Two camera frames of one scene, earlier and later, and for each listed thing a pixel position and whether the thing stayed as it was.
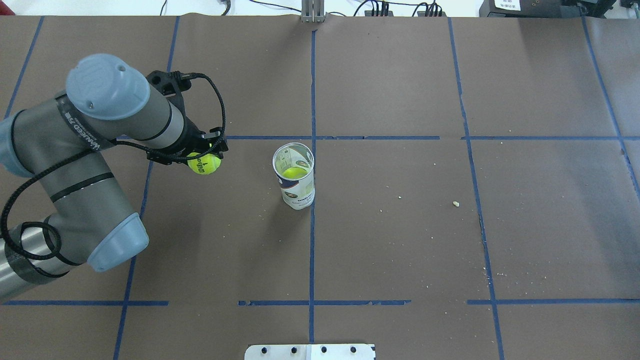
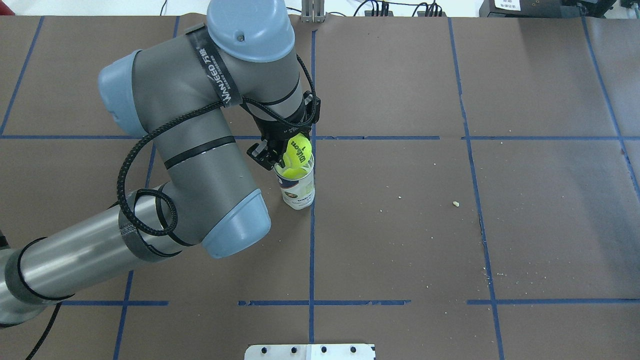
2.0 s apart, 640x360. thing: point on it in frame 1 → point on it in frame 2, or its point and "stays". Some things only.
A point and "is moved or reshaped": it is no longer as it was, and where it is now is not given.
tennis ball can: [293, 164] stays
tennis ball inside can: [294, 172] stays
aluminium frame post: [313, 11] stays
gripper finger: [168, 157] → [264, 154]
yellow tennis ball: [205, 164] is moved or reshaped
